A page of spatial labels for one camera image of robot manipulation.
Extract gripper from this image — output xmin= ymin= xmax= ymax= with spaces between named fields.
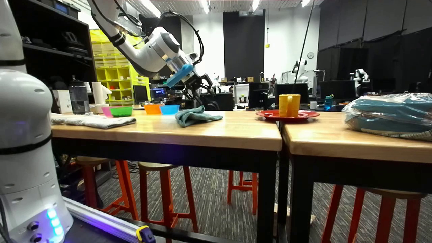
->
xmin=181 ymin=72 xmax=215 ymax=105

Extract teal cloth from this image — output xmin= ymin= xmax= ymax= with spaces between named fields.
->
xmin=175 ymin=105 xmax=224 ymax=128

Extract blue bowl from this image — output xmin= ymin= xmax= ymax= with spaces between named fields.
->
xmin=159 ymin=104 xmax=180 ymax=116

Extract orange bowl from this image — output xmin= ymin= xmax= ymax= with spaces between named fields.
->
xmin=144 ymin=104 xmax=164 ymax=115

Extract red plate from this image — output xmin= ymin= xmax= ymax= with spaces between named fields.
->
xmin=255 ymin=110 xmax=320 ymax=122

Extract green bowl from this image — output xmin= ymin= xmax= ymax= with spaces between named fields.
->
xmin=109 ymin=106 xmax=133 ymax=118

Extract yellow bin shelf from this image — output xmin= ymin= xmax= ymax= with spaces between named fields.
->
xmin=89 ymin=29 xmax=152 ymax=107

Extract yellow cup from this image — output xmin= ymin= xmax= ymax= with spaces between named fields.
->
xmin=278 ymin=94 xmax=301 ymax=118

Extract white robot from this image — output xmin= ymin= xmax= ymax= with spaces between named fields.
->
xmin=291 ymin=60 xmax=308 ymax=84
xmin=350 ymin=68 xmax=371 ymax=96

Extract paper towel roll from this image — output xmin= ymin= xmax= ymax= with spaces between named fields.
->
xmin=91 ymin=82 xmax=112 ymax=114

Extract orange stool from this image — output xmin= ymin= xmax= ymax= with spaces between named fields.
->
xmin=75 ymin=156 xmax=139 ymax=221
xmin=320 ymin=184 xmax=428 ymax=243
xmin=226 ymin=170 xmax=259 ymax=215
xmin=137 ymin=162 xmax=199 ymax=243

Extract black pole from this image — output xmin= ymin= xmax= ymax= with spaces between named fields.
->
xmin=292 ymin=0 xmax=315 ymax=95

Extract grey towel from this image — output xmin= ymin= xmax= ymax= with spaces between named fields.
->
xmin=51 ymin=112 xmax=137 ymax=130

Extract clear water jug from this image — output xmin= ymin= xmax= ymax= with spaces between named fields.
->
xmin=68 ymin=76 xmax=90 ymax=115

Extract white box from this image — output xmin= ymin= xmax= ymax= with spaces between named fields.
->
xmin=52 ymin=90 xmax=73 ymax=114

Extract black shelf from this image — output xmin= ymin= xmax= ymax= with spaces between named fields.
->
xmin=8 ymin=0 xmax=98 ymax=114

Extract yellow and blue clamp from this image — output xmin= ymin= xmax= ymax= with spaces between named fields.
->
xmin=136 ymin=225 xmax=157 ymax=243

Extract plastic bag of blue fabric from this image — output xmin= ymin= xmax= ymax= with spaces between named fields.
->
xmin=342 ymin=93 xmax=432 ymax=142

